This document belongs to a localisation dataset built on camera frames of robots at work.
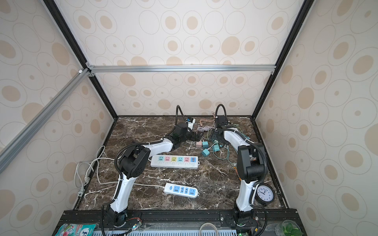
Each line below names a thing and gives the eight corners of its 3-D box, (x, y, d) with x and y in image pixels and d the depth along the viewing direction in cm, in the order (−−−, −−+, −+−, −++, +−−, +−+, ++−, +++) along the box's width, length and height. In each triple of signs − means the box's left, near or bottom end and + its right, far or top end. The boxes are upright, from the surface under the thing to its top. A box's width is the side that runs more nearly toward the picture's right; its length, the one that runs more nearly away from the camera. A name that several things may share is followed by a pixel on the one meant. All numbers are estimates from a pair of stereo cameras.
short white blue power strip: (163, 193, 84) (162, 191, 82) (165, 184, 87) (165, 182, 85) (198, 199, 82) (198, 198, 79) (199, 190, 85) (200, 188, 83)
